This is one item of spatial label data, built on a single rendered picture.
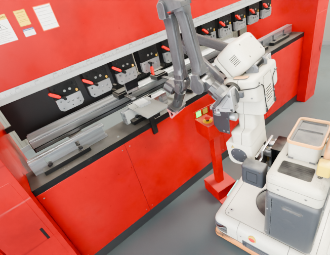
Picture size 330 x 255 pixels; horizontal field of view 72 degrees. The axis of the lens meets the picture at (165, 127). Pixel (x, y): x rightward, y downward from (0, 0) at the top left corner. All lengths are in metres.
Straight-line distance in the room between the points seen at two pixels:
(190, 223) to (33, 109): 1.53
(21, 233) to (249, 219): 1.35
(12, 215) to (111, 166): 0.59
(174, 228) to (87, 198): 0.77
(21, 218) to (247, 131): 1.29
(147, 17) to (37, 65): 0.73
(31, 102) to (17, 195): 0.83
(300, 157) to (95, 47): 1.26
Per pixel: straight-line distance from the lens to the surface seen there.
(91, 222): 1.81
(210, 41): 1.53
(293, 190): 1.24
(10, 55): 1.38
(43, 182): 1.53
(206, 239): 1.96
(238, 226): 1.69
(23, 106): 1.99
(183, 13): 1.07
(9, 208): 1.43
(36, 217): 1.50
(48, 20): 1.40
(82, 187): 1.61
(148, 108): 1.55
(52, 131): 1.80
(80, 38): 1.44
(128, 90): 1.64
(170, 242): 1.99
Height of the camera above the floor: 1.70
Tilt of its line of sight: 33 degrees down
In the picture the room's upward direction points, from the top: 15 degrees counter-clockwise
